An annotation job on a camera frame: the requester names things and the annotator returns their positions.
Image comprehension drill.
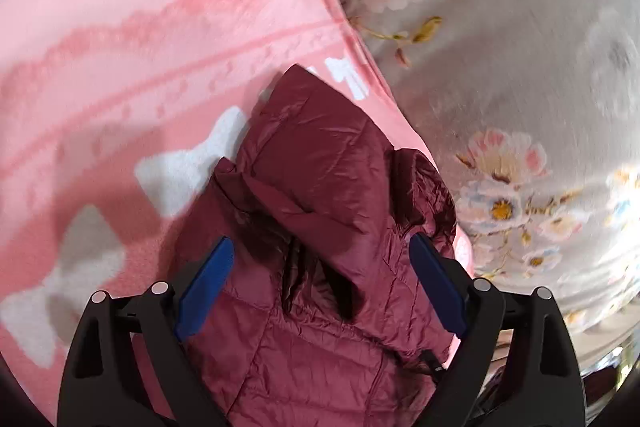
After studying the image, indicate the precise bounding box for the maroon puffer jacket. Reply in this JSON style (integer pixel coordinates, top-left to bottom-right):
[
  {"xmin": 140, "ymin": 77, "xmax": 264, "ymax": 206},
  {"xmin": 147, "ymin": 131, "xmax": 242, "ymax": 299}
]
[{"xmin": 171, "ymin": 66, "xmax": 457, "ymax": 426}]

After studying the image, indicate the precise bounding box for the pink fleece blanket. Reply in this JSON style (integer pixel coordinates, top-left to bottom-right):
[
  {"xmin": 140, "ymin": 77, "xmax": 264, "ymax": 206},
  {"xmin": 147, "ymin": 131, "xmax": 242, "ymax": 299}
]
[{"xmin": 0, "ymin": 0, "xmax": 476, "ymax": 425}]

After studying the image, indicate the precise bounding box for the grey floral bed sheet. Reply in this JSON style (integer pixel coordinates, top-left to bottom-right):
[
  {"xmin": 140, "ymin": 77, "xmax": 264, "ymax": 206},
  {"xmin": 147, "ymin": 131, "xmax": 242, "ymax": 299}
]
[{"xmin": 278, "ymin": 0, "xmax": 640, "ymax": 373}]

